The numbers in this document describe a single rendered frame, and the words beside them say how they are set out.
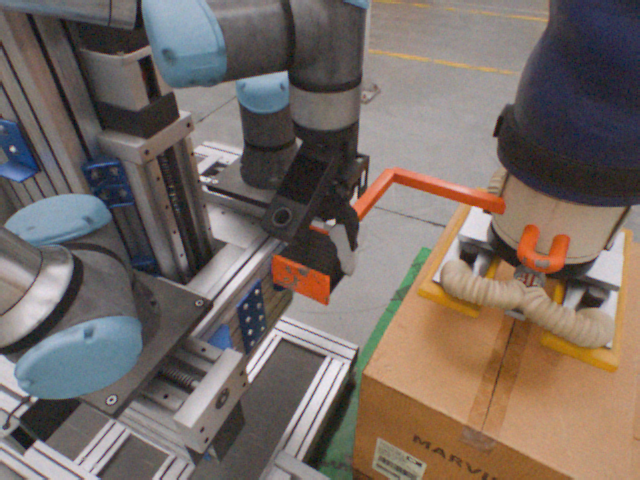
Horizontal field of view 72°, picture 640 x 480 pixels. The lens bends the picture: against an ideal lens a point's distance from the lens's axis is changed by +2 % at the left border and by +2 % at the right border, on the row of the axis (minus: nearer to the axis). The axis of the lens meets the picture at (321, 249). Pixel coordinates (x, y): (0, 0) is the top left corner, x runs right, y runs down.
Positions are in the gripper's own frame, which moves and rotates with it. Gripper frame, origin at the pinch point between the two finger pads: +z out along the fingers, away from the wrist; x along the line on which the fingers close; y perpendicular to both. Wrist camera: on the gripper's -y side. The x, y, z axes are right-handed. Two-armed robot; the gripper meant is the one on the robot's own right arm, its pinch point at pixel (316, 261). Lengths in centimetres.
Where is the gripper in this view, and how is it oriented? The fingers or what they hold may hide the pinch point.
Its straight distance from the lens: 59.5
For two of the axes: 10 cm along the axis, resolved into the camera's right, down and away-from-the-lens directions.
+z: 0.0, 7.3, 6.8
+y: 5.0, -5.9, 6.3
